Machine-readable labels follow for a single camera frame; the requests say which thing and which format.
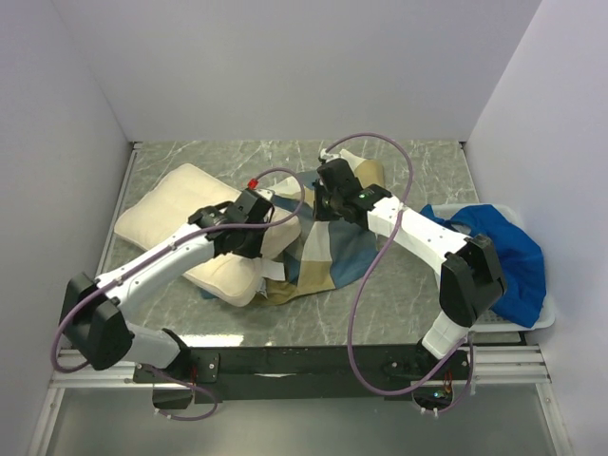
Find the blue beige patchwork pillowcase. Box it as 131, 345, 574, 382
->
199, 148, 386, 305

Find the cream white pillow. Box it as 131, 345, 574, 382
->
114, 163, 301, 307

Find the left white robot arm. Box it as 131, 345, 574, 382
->
60, 189, 275, 382

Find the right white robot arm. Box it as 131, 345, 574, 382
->
313, 154, 507, 379

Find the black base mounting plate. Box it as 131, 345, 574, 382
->
132, 344, 474, 405

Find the blue cloth in basket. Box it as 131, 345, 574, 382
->
420, 203, 546, 329

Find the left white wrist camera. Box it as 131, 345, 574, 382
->
247, 178, 275, 200

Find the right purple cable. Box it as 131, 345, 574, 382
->
317, 132, 476, 419

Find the purple cable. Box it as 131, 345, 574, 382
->
317, 132, 476, 419
50, 166, 308, 422

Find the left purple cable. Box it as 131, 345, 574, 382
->
50, 166, 308, 422

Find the aluminium rail frame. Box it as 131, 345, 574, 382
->
48, 346, 552, 390

